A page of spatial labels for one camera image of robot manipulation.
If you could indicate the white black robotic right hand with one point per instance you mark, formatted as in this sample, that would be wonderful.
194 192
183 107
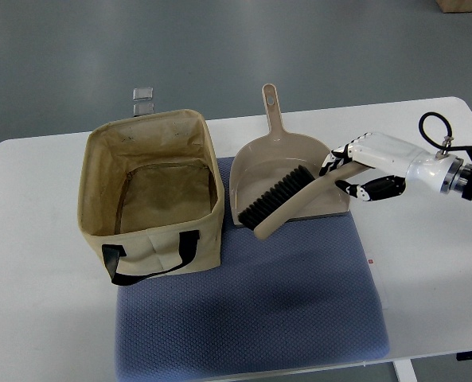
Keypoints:
400 160

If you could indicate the beige hand broom black bristles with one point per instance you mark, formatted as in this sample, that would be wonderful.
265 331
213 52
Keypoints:
298 196

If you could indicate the white paper red mark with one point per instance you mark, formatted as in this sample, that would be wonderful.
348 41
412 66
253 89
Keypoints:
378 282

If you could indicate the cardboard box corner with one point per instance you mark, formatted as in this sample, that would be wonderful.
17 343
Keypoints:
455 6

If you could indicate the blue textured mat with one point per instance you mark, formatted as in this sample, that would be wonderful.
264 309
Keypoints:
304 297

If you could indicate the beige plastic dustpan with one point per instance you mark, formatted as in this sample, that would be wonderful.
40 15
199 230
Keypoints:
264 161

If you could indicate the white table leg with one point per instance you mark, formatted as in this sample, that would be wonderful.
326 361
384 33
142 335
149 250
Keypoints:
404 371

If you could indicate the lower silver floor plate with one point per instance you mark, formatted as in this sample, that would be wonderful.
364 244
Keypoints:
143 108

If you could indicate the silver floor plate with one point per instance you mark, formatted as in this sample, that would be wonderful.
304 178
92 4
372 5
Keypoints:
143 108
142 93

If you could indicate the upper silver floor plate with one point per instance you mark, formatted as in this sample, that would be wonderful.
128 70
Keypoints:
142 93

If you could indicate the yellow fabric bag black handle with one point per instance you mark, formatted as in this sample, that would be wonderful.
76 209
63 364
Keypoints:
151 197

